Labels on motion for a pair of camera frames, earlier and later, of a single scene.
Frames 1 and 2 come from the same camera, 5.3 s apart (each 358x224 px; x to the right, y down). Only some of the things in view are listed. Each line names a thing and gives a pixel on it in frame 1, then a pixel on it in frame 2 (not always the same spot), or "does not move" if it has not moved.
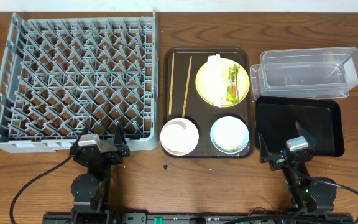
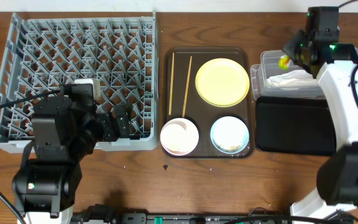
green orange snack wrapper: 233,84 to 283,62
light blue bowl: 229,135 does not move
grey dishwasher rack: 61,76 does not move
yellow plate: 243,82 does not move
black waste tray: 321,118 does not move
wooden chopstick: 190,65 does not move
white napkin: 215,80 to 294,78
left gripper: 107,155 to 117,121
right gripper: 264,153 to 290,46
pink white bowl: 179,137 does not move
